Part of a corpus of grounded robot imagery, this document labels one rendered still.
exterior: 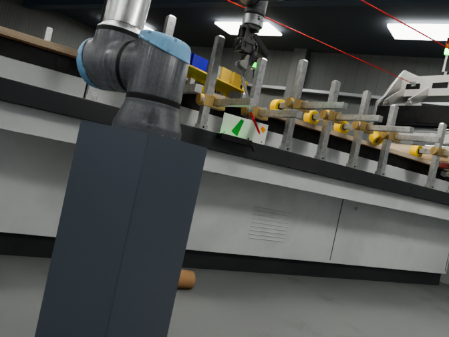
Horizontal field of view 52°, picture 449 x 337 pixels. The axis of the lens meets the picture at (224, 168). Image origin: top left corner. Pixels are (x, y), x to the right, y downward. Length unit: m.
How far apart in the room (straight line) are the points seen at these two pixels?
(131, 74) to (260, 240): 1.58
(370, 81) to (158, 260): 8.70
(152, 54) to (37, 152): 0.97
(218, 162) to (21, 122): 0.87
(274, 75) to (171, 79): 9.34
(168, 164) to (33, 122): 0.80
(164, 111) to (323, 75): 8.93
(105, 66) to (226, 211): 1.33
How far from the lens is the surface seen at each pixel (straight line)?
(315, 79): 10.10
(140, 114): 1.20
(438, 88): 4.78
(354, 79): 9.81
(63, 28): 12.44
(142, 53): 1.25
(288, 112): 2.04
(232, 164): 2.19
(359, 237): 3.16
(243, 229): 2.53
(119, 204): 1.14
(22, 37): 2.01
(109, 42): 1.36
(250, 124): 2.19
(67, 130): 1.88
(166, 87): 1.22
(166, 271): 1.28
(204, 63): 9.33
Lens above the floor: 0.56
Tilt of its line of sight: level
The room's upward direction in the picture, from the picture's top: 12 degrees clockwise
